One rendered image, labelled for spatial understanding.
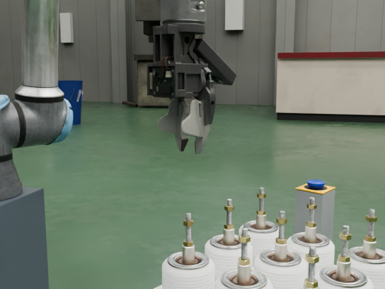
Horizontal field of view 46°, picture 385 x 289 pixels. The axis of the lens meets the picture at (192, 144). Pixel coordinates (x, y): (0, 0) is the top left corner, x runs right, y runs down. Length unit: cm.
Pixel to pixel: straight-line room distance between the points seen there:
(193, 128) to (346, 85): 491
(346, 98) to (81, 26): 570
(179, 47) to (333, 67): 491
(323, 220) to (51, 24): 79
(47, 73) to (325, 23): 726
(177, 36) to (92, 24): 863
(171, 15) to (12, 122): 53
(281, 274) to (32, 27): 77
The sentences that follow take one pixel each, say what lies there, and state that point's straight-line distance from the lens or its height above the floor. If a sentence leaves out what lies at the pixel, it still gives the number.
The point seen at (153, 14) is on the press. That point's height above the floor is 145.
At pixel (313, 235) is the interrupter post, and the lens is 95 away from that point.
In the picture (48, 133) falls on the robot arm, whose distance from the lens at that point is 116.
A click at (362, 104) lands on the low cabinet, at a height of 22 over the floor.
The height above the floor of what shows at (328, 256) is 23.
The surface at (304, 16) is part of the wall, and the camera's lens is 820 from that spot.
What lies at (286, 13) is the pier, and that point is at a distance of 793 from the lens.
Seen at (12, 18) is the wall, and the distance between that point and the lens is 1038.
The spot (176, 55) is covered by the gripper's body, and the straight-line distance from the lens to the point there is 73.
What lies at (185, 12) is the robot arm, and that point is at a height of 68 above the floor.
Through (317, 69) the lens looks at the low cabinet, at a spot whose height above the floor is 62.
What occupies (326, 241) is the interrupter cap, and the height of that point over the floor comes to 25.
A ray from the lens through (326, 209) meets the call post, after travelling 111.
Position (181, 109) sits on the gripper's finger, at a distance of 78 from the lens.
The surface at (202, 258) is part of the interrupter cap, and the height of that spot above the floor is 25.
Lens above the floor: 59
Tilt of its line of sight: 9 degrees down
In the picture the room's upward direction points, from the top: straight up
